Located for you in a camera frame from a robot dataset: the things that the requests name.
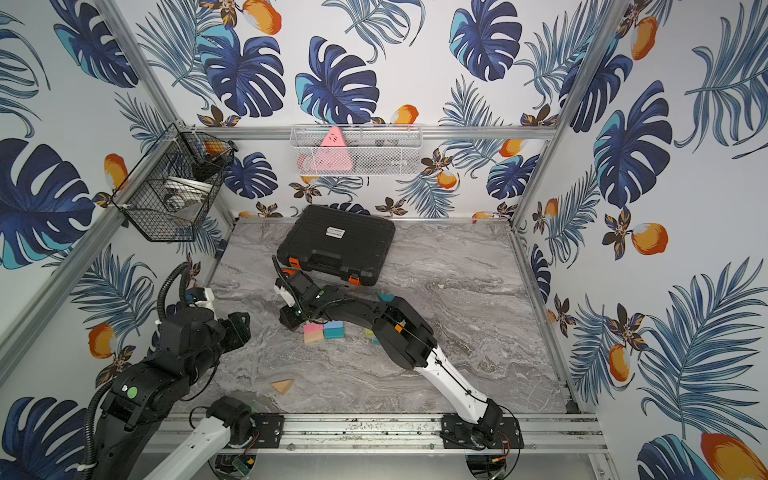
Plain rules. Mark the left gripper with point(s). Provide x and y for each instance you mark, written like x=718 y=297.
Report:
x=237 y=327

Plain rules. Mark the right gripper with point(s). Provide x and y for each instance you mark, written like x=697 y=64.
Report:
x=286 y=319

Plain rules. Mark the pink block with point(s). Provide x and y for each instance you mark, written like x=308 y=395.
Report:
x=311 y=328

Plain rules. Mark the light blue block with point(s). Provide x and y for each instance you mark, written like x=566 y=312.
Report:
x=334 y=325

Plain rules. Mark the teal rectangular block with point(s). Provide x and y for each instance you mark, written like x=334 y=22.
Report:
x=334 y=333

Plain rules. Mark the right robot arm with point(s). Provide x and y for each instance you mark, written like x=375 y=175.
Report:
x=407 y=339

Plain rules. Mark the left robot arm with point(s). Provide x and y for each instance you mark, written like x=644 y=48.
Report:
x=124 y=413

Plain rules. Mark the black plastic tool case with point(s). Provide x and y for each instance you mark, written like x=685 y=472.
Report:
x=350 y=246

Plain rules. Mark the natural wood triangle block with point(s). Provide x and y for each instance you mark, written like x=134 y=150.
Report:
x=282 y=386

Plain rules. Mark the pink triangle card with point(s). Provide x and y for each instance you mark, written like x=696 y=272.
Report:
x=332 y=156

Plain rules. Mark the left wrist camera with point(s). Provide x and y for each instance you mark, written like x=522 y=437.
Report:
x=200 y=297

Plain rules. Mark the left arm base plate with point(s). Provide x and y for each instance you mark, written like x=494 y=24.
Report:
x=247 y=428

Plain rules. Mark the aluminium front rail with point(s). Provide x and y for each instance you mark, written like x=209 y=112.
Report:
x=419 y=434

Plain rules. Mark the black wire basket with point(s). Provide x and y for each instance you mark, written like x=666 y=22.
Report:
x=169 y=194

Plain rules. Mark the white mesh wall basket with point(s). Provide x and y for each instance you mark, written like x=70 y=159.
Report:
x=376 y=149

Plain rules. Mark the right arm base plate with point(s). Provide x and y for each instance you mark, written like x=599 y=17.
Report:
x=457 y=433

